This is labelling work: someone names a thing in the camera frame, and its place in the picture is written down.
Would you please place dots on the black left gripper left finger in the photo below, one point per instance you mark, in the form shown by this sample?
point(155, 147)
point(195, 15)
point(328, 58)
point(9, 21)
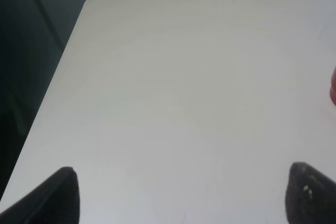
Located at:
point(56, 200)

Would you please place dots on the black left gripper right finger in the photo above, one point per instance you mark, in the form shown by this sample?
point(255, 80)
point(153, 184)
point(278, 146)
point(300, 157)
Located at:
point(310, 195)

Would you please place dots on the red plastic cup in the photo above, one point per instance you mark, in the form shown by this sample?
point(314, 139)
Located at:
point(332, 92)

